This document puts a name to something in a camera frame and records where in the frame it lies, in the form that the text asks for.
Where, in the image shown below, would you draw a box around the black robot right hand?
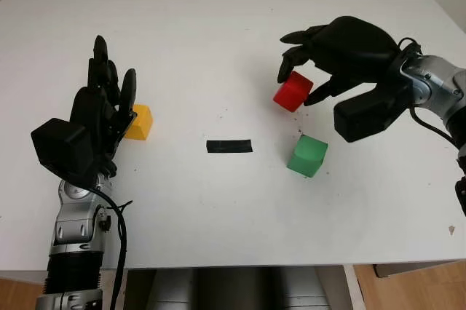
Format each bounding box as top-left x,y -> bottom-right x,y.
277,15 -> 400,107

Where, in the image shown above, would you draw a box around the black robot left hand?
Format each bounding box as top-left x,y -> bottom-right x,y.
68,35 -> 138,177

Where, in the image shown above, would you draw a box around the yellow wooden block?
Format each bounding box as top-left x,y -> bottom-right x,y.
123,104 -> 154,142

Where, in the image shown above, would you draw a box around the red wooden block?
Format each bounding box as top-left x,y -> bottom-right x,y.
272,71 -> 315,113

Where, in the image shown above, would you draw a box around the green wooden block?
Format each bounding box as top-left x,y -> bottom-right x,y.
286,134 -> 329,179

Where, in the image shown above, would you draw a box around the black tape strip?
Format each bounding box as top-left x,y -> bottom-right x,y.
205,138 -> 253,154

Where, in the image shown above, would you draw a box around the white table leg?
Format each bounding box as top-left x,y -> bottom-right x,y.
341,264 -> 369,310
100,269 -> 128,310

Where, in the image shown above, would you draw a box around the grey robot torso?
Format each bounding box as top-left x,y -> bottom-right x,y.
145,267 -> 328,310

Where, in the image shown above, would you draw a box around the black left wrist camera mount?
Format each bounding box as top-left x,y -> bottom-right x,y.
31,117 -> 100,188

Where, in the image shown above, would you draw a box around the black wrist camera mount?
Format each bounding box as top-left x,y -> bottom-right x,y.
31,117 -> 100,188
333,79 -> 416,143

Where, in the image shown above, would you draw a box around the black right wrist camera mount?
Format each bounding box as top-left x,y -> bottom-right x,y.
333,79 -> 416,143

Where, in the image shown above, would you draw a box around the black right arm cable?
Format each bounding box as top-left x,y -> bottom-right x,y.
396,36 -> 466,151

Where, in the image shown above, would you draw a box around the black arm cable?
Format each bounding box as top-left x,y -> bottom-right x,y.
87,185 -> 134,310
396,36 -> 466,151

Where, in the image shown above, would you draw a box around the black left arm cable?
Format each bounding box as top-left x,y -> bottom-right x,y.
87,185 -> 134,310

